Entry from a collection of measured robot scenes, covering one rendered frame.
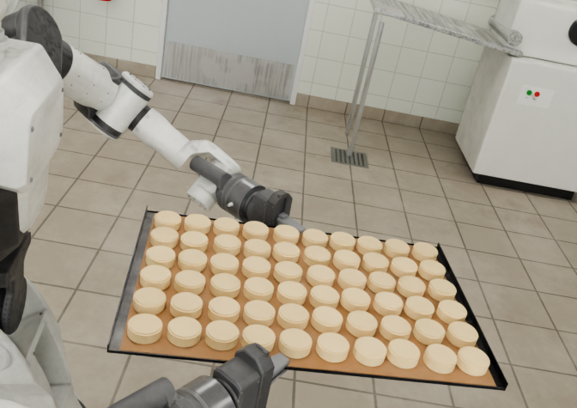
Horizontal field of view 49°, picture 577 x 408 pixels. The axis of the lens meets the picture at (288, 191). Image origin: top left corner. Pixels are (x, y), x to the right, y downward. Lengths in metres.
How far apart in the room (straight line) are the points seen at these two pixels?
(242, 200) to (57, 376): 0.50
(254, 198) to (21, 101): 0.56
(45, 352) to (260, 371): 0.55
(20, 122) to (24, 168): 0.07
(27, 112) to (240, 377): 0.45
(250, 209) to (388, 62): 3.74
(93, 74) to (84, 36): 3.90
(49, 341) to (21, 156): 0.47
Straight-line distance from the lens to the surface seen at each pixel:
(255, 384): 0.89
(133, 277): 1.10
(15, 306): 1.18
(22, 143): 0.93
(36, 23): 1.18
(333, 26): 4.88
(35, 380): 1.21
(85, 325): 2.55
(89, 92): 1.31
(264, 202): 1.30
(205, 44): 5.02
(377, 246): 1.27
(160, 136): 1.39
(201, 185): 1.39
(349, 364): 1.00
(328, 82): 4.99
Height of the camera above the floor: 1.65
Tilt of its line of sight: 27 degrees down
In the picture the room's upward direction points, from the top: 12 degrees clockwise
